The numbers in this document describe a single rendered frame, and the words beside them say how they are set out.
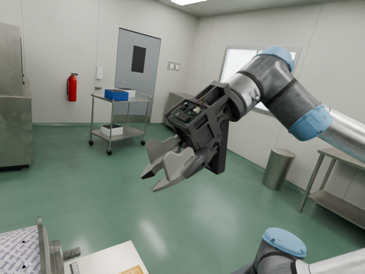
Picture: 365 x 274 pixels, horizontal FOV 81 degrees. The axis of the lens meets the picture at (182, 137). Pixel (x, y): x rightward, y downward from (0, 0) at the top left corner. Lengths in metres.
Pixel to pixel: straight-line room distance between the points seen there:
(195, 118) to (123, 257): 0.63
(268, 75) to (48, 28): 4.52
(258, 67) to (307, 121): 0.13
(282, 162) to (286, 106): 3.11
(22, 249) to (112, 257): 0.55
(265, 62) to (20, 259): 0.46
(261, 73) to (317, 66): 3.50
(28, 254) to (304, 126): 0.46
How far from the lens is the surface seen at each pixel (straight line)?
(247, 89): 0.40
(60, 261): 0.35
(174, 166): 0.34
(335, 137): 0.60
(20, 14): 4.77
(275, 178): 3.63
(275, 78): 0.44
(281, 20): 4.43
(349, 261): 0.61
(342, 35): 3.91
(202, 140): 0.36
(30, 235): 0.34
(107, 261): 0.85
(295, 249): 0.72
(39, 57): 4.77
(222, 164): 0.43
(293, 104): 0.44
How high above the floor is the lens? 1.54
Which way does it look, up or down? 18 degrees down
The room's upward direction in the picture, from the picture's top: 11 degrees clockwise
